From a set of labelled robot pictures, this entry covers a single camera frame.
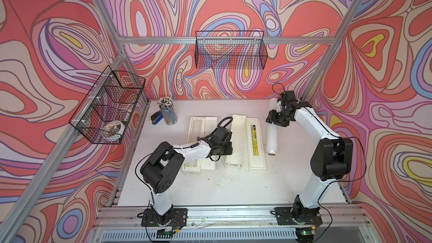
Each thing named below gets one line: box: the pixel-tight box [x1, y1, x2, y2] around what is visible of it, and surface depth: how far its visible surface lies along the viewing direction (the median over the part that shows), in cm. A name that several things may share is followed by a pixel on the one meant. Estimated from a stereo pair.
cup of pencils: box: [156, 96, 179, 126], surface depth 98 cm
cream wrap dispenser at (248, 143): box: [225, 114, 267, 171], surface depth 96 cm
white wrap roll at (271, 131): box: [266, 97, 278, 156], surface depth 86 cm
